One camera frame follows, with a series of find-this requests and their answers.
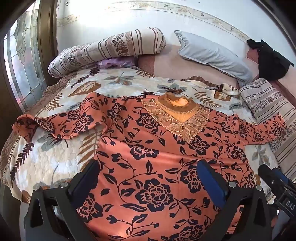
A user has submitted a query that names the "orange black floral garment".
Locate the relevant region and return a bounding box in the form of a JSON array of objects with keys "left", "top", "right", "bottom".
[{"left": 13, "top": 92, "right": 287, "bottom": 240}]

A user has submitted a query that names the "striped folded quilt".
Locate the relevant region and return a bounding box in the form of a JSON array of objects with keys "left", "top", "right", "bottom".
[{"left": 239, "top": 78, "right": 295, "bottom": 181}]

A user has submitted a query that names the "cream leaf pattern blanket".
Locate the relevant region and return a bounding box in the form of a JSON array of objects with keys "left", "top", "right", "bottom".
[{"left": 0, "top": 66, "right": 282, "bottom": 204}]

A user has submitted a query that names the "black cloth on headboard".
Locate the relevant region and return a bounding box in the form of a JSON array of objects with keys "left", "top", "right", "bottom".
[{"left": 247, "top": 39, "right": 294, "bottom": 81}]

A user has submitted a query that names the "grey blue pillow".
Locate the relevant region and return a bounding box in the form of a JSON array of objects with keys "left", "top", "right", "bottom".
[{"left": 174, "top": 30, "right": 253, "bottom": 87}]

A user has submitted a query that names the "pink brown bed sheet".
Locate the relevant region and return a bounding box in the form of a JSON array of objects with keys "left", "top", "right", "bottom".
[{"left": 137, "top": 44, "right": 296, "bottom": 105}]

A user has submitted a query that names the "stained glass window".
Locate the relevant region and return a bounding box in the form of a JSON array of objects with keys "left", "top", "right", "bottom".
[{"left": 4, "top": 1, "right": 47, "bottom": 111}]

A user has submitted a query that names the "purple cloth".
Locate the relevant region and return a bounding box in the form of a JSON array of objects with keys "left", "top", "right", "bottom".
[{"left": 95, "top": 56, "right": 137, "bottom": 69}]

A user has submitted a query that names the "striped floral bolster pillow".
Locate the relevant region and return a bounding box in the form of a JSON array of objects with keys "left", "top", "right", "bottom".
[{"left": 48, "top": 27, "right": 166, "bottom": 78}]

